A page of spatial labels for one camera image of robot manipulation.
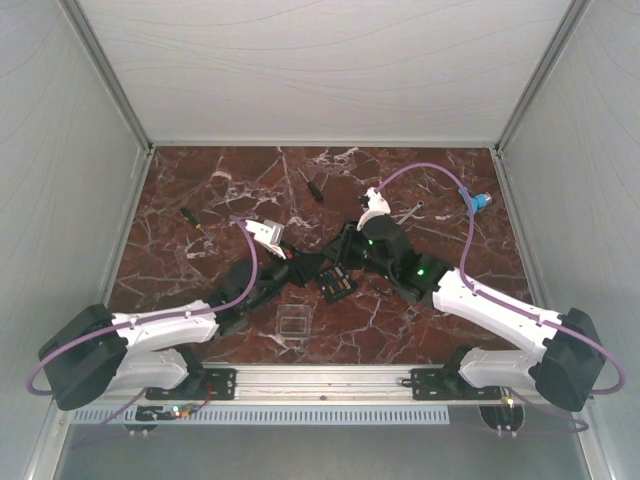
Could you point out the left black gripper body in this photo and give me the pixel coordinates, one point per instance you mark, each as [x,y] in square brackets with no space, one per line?
[279,273]

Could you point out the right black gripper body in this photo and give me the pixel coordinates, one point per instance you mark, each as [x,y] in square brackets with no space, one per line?
[362,259]

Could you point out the black fuse box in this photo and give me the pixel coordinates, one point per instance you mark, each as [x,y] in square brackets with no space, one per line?
[335,284]

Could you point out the clear plastic fuse box cover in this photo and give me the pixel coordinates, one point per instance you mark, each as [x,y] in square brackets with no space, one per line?
[293,321]

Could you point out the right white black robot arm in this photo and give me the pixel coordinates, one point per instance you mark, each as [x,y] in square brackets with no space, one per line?
[558,355]

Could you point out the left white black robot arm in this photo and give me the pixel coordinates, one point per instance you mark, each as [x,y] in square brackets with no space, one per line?
[99,352]

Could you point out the silver wrench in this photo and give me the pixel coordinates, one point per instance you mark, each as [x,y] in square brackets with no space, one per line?
[410,213]

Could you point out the small black screwdriver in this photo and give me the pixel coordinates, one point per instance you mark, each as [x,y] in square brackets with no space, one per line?
[312,187]

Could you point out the blue plastic fitting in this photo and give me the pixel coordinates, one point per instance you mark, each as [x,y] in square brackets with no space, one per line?
[477,202]

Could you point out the yellow black screwdriver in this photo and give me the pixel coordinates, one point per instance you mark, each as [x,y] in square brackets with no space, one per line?
[190,217]

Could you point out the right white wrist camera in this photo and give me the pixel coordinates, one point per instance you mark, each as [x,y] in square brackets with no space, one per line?
[373,205]

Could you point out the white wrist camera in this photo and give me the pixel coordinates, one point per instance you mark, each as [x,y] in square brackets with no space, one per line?
[267,234]
[373,205]

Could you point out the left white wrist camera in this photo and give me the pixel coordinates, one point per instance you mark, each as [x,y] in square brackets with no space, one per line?
[267,234]

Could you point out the aluminium mounting rail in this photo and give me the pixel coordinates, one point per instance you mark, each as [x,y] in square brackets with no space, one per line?
[337,384]

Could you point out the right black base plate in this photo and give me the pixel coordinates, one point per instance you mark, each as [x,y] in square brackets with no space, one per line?
[429,384]

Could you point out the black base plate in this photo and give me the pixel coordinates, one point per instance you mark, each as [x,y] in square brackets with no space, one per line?
[218,384]
[429,384]

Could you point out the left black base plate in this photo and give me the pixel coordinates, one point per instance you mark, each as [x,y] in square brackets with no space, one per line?
[218,384]

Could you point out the grey slotted cable duct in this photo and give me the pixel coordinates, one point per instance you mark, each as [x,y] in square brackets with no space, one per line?
[279,415]

